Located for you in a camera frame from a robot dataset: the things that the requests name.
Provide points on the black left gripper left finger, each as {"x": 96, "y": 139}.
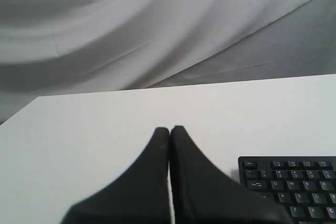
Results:
{"x": 139, "y": 195}

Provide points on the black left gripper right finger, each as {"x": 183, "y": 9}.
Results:
{"x": 204, "y": 194}

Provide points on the black computer keyboard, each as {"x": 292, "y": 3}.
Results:
{"x": 305, "y": 185}

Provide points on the grey backdrop cloth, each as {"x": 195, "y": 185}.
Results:
{"x": 55, "y": 47}

